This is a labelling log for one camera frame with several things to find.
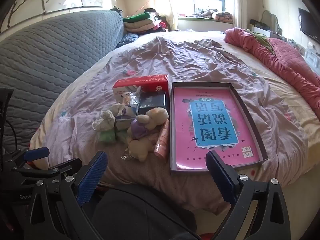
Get grey quilted headboard cover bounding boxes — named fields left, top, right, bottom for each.
left=0, top=10, right=125, bottom=155

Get red and white carton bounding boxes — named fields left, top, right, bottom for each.
left=112, top=74, right=169, bottom=102

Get black flat television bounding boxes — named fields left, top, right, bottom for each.
left=298, top=8, right=320, bottom=43

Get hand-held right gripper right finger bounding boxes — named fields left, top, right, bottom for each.
left=205, top=151, right=292, bottom=240

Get purple floral duvet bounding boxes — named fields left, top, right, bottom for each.
left=30, top=36, right=309, bottom=213

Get green cloth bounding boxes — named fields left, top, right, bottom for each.
left=246, top=29, right=274, bottom=53

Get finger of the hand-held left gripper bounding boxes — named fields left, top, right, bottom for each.
left=12, top=159, right=83, bottom=180
left=7, top=147, right=50, bottom=173

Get stack of folded clothes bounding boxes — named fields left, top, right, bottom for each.
left=122, top=8, right=173, bottom=34

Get metal keychain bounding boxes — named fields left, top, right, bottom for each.
left=121, top=147, right=137, bottom=161

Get black box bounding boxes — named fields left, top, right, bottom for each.
left=138, top=91, right=167, bottom=117

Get dark patterned cloth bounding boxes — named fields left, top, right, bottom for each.
left=116, top=32, right=139, bottom=48

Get patterned blanket on windowsill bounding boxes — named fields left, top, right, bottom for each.
left=192, top=9, right=234, bottom=22

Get green white tissue packet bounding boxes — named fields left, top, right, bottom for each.
left=114, top=105, right=139, bottom=130

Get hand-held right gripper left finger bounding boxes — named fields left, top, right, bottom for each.
left=24, top=151, right=108, bottom=240

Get pink quilt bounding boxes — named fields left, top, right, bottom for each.
left=224, top=28, right=320, bottom=128

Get grey rounded chair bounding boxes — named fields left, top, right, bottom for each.
left=261, top=10, right=278, bottom=32

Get plush sheep with purple dress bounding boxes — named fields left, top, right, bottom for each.
left=127, top=107, right=170, bottom=162

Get white drawer cabinet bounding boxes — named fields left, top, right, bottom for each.
left=304, top=47, right=320, bottom=69

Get cream curtain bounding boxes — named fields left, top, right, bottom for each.
left=150, top=0, right=180, bottom=32
left=232, top=0, right=253, bottom=30

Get bed with cream sheet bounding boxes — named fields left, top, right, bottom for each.
left=29, top=30, right=320, bottom=240

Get black device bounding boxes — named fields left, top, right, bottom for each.
left=250, top=19, right=270, bottom=30

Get pink and blue book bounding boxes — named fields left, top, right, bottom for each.
left=174, top=86, right=263, bottom=168

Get pink packet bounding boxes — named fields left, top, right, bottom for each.
left=153, top=119, right=171, bottom=161

